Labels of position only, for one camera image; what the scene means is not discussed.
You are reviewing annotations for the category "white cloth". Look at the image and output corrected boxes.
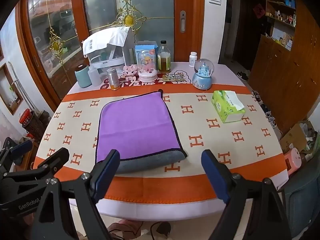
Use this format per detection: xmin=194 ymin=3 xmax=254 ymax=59
xmin=82 ymin=27 xmax=131 ymax=56

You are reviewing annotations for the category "white plastic squeeze bottle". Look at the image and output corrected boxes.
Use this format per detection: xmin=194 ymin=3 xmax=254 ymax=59
xmin=87 ymin=65 xmax=101 ymax=86

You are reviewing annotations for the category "wooden shelf cabinet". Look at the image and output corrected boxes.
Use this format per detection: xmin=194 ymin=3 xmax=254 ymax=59
xmin=249 ymin=0 xmax=320 ymax=137

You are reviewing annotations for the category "wooden glass sliding door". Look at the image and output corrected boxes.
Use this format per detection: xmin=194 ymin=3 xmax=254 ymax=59
xmin=14 ymin=0 xmax=206 ymax=107

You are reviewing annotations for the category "silver door handle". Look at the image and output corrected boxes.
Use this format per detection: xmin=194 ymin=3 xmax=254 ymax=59
xmin=179 ymin=10 xmax=187 ymax=34

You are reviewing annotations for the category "pill blister pack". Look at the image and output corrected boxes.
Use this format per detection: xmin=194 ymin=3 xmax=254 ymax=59
xmin=162 ymin=73 xmax=188 ymax=83

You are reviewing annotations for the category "pink block pig toy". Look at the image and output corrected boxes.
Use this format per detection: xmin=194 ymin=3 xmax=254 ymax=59
xmin=123 ymin=64 xmax=140 ymax=77

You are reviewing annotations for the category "orange printed tablecloth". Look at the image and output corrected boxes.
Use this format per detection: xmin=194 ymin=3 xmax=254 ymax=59
xmin=32 ymin=62 xmax=288 ymax=217

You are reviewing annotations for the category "blue carton box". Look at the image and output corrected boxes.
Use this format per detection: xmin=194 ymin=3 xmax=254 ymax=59
xmin=135 ymin=43 xmax=159 ymax=72

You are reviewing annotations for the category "row of shoes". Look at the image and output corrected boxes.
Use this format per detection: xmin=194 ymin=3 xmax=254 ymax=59
xmin=251 ymin=89 xmax=278 ymax=133

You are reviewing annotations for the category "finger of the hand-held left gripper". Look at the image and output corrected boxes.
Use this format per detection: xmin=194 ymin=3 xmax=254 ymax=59
xmin=32 ymin=147 xmax=70 ymax=178
xmin=0 ymin=138 xmax=34 ymax=174

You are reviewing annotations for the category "purple and grey towel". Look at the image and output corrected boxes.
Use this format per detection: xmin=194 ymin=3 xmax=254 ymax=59
xmin=95 ymin=92 xmax=188 ymax=174

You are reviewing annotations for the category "pink cartoon snow globe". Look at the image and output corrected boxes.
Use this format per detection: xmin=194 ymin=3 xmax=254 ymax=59
xmin=138 ymin=49 xmax=159 ymax=83

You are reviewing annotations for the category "teal humidifier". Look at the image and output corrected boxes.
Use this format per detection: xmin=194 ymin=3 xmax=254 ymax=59
xmin=74 ymin=63 xmax=91 ymax=89

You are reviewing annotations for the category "silver metal can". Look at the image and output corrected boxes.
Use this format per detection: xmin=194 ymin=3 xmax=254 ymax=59
xmin=107 ymin=68 xmax=119 ymax=91

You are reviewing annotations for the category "green tissue pack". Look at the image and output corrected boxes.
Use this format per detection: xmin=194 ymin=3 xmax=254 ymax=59
xmin=211 ymin=90 xmax=247 ymax=124

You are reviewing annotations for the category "white bottle sterilizer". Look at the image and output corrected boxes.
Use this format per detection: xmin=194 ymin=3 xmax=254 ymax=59
xmin=86 ymin=27 xmax=137 ymax=75

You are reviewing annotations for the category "pink plastic stool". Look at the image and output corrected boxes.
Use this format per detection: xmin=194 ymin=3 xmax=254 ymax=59
xmin=285 ymin=147 xmax=303 ymax=177

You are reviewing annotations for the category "teal chair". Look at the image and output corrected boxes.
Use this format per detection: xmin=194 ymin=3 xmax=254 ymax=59
xmin=283 ymin=169 xmax=320 ymax=232

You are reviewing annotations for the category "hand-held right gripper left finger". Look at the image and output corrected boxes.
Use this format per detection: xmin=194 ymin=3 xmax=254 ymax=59
xmin=30 ymin=149 xmax=121 ymax=240

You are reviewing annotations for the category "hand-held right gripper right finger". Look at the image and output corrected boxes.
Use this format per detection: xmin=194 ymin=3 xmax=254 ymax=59
xmin=201 ymin=149 xmax=292 ymax=240

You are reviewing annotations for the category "red door ornament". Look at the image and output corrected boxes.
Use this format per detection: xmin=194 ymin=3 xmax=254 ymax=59
xmin=253 ymin=3 xmax=266 ymax=20

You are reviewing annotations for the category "glass bottle with yellow liquid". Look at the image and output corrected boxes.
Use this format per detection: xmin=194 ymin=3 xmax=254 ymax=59
xmin=157 ymin=40 xmax=172 ymax=74

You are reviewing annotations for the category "cardboard box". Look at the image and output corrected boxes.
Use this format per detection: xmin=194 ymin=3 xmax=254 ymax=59
xmin=279 ymin=123 xmax=310 ymax=155

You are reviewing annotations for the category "blue castle snow globe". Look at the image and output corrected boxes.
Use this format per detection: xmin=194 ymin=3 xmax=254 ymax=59
xmin=192 ymin=58 xmax=215 ymax=91

